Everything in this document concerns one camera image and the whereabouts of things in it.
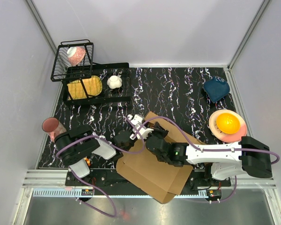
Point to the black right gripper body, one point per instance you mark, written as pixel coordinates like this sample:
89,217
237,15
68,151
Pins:
159,133

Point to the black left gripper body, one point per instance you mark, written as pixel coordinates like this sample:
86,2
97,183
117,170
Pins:
128,147

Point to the brown cardboard box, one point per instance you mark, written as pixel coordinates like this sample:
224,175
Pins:
157,179

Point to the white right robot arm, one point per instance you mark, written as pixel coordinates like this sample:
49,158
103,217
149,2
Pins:
248,156

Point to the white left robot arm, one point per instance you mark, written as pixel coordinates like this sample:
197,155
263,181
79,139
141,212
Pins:
74,146

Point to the orange striped toy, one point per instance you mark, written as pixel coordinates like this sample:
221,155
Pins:
87,161

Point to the yellow woven plate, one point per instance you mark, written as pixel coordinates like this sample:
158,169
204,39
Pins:
85,88

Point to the orange bowl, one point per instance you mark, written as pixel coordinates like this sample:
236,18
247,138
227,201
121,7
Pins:
228,123

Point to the pink mug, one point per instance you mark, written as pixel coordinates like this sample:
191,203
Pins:
53,127

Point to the pink plate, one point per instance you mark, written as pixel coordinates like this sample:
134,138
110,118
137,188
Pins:
227,138

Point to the dark blue bowl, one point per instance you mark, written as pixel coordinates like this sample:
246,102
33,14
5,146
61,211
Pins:
216,88

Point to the pink patterned bowl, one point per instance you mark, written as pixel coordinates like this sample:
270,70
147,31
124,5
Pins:
75,55

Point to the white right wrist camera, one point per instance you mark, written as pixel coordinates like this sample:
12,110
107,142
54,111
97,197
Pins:
144,132

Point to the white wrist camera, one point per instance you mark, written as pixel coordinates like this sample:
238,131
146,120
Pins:
144,132
135,120

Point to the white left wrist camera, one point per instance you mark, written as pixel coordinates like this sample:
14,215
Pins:
135,120

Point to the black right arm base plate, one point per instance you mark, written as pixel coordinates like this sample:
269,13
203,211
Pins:
201,178

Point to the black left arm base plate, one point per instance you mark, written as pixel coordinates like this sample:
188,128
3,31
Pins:
97,177

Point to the black wire dish rack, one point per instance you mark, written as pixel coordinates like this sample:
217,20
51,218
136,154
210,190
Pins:
63,72

